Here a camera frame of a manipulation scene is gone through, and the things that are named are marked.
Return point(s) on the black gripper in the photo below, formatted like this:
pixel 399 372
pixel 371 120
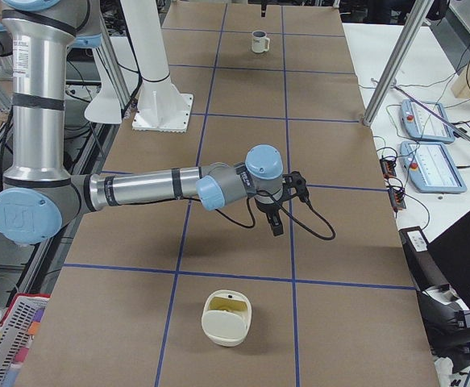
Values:
pixel 268 210

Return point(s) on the white perforated basket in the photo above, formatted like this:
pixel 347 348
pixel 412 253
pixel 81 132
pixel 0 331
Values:
pixel 15 325

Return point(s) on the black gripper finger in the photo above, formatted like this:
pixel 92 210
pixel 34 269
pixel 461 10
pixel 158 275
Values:
pixel 263 8

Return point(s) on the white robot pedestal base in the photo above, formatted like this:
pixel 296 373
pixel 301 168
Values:
pixel 161 107

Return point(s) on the green handled reacher grabber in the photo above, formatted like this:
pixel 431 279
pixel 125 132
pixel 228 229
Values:
pixel 453 127

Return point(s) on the blue teach pendant far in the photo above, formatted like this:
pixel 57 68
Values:
pixel 419 124

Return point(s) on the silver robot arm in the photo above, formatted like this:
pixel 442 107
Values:
pixel 40 196

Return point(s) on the white ceramic mug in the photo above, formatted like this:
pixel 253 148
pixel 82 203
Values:
pixel 260 42

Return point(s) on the aluminium frame post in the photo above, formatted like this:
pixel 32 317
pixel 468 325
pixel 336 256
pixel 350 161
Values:
pixel 401 48

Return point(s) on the blue teach pendant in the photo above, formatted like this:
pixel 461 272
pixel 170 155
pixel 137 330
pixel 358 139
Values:
pixel 419 124
pixel 430 168

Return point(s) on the blue teach pendant near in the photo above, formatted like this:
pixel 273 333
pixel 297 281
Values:
pixel 430 168

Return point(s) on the cream plastic bin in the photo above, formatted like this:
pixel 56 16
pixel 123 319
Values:
pixel 226 317

